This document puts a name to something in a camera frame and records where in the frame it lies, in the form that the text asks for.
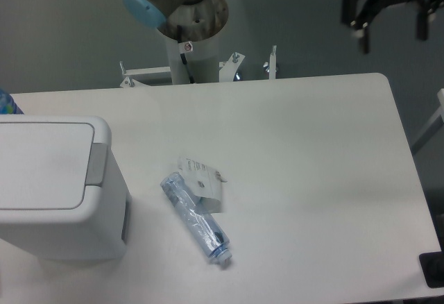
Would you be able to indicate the white push-lid trash can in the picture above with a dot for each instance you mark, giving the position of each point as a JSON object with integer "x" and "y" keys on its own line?
{"x": 63, "y": 195}

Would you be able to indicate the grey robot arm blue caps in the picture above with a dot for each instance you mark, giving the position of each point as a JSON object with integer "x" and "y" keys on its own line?
{"x": 197, "y": 20}

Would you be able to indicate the black clamp at table edge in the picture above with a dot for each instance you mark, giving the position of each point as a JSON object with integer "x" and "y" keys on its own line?
{"x": 432, "y": 268}

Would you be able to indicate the white paper carton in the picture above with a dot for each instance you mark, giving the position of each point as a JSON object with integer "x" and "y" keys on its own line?
{"x": 204, "y": 182}

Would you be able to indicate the crushed clear plastic bottle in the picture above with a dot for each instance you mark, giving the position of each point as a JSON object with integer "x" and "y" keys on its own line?
{"x": 201, "y": 225}

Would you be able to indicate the blue patterned bottle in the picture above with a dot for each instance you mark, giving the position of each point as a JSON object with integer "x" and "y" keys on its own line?
{"x": 8, "y": 105}

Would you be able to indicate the white frame at right edge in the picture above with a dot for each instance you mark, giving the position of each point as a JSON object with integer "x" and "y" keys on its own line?
{"x": 430, "y": 128}

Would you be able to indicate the white metal base frame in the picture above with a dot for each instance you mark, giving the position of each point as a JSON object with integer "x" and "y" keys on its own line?
{"x": 228, "y": 71}

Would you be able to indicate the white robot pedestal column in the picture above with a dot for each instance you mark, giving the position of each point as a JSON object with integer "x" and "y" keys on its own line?
{"x": 193, "y": 62}

